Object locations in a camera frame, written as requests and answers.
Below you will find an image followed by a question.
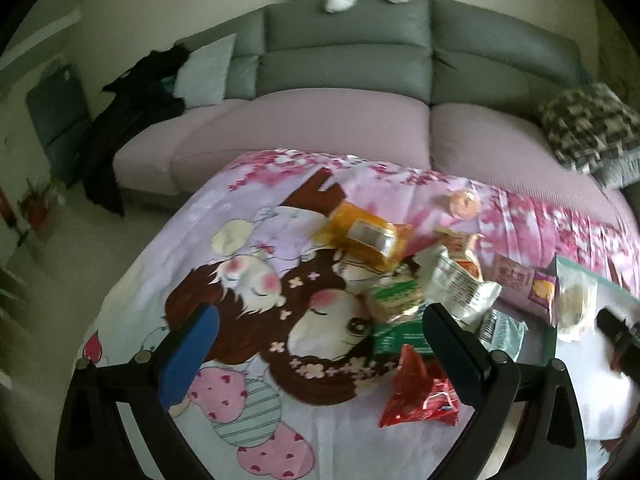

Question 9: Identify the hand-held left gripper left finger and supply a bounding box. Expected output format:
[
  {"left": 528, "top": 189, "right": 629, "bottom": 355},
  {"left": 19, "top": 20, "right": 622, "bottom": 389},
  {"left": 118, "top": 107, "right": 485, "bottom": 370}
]
[{"left": 56, "top": 304, "right": 221, "bottom": 480}]

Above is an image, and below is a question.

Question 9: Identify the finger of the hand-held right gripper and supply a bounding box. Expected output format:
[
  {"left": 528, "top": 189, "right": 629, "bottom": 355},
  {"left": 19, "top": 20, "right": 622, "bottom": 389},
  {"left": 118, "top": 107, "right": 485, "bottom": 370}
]
[{"left": 596, "top": 308, "right": 640, "bottom": 373}]

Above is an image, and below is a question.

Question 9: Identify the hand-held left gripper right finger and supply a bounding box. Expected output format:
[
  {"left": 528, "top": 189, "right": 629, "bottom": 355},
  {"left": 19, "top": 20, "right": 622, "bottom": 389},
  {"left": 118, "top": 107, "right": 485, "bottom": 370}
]
[{"left": 422, "top": 302, "right": 587, "bottom": 480}]

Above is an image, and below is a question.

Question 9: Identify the grey-green snack packet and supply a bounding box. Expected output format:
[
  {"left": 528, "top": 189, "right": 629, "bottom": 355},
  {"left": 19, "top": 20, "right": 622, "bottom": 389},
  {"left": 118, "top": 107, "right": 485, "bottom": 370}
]
[{"left": 477, "top": 309, "right": 528, "bottom": 363}]

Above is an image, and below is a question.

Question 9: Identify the green snack packet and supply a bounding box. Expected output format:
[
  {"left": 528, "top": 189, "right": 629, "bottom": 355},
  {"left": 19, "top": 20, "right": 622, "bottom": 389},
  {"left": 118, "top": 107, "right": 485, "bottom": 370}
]
[{"left": 372, "top": 322, "right": 436, "bottom": 357}]

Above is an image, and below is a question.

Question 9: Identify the white round snack packet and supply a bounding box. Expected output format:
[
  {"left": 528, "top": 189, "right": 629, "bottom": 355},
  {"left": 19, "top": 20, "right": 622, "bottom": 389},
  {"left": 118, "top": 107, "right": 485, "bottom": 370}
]
[{"left": 555, "top": 260, "right": 598, "bottom": 343}]

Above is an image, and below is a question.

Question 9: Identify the white crinkled snack packet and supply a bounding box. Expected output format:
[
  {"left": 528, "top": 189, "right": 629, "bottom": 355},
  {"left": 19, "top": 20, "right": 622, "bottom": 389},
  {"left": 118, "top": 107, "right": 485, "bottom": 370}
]
[{"left": 415, "top": 247, "right": 502, "bottom": 325}]

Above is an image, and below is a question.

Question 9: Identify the clear storage box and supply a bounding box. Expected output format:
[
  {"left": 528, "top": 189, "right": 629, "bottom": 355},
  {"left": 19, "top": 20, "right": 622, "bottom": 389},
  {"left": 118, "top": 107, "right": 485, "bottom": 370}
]
[{"left": 542, "top": 255, "right": 640, "bottom": 480}]

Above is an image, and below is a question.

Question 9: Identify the green white cracker packet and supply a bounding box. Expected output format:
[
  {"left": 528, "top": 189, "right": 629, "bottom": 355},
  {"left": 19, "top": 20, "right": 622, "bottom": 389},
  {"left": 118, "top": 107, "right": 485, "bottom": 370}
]
[{"left": 367, "top": 272, "right": 426, "bottom": 326}]

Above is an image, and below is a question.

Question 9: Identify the pink purple snack packet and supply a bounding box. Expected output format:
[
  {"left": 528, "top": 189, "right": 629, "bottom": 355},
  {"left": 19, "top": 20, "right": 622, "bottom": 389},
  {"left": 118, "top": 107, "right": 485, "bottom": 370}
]
[{"left": 492, "top": 254, "right": 558, "bottom": 318}]

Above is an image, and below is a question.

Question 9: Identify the red white snack packet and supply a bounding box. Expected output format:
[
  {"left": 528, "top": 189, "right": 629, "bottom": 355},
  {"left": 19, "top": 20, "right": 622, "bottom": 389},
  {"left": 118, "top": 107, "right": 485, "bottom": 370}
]
[{"left": 434, "top": 227, "right": 486, "bottom": 281}]

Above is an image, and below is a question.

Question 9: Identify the printed cartoon blanket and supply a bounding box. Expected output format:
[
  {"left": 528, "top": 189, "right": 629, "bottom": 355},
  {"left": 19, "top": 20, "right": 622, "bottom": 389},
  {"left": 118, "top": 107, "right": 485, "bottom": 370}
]
[{"left": 75, "top": 149, "right": 640, "bottom": 480}]

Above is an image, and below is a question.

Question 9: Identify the yellow snack packet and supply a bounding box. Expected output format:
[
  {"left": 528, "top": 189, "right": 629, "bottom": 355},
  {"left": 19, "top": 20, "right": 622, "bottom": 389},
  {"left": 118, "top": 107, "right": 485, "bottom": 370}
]
[{"left": 312, "top": 200, "right": 413, "bottom": 271}]

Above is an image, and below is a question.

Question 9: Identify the round orange snack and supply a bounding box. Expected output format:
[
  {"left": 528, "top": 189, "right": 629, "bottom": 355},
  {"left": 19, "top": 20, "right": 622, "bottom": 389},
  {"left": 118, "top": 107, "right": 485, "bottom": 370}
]
[{"left": 447, "top": 187, "right": 483, "bottom": 220}]

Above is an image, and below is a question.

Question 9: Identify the grey cushion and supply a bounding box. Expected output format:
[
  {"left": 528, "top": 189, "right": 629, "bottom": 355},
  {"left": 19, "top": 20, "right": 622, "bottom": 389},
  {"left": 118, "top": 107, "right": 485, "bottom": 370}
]
[{"left": 592, "top": 150, "right": 640, "bottom": 191}]

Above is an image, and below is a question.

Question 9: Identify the black white checkered pillow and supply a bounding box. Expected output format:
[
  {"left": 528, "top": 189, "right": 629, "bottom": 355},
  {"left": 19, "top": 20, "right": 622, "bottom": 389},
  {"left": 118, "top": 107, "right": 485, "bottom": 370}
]
[{"left": 537, "top": 82, "right": 640, "bottom": 176}]

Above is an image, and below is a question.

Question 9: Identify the red potted plant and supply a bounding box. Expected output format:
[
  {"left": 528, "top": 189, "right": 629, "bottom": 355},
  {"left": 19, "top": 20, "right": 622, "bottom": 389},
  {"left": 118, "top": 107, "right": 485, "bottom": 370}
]
[{"left": 17, "top": 177, "right": 67, "bottom": 235}]

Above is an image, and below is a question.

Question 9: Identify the black jacket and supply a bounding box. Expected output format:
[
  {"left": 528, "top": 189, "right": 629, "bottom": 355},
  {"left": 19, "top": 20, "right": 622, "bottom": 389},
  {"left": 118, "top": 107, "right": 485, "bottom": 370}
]
[{"left": 82, "top": 44, "right": 191, "bottom": 216}]

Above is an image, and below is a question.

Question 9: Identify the grey sofa with pink seat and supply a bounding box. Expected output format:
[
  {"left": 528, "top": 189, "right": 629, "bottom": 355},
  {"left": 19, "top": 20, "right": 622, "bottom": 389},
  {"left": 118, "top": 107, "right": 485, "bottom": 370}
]
[{"left": 112, "top": 0, "right": 640, "bottom": 241}]

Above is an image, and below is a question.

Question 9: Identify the grey-blue folding chair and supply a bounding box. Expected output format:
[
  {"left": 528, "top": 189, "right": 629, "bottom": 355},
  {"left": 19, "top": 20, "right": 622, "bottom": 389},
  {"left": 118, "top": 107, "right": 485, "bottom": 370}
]
[{"left": 25, "top": 62, "right": 91, "bottom": 186}]

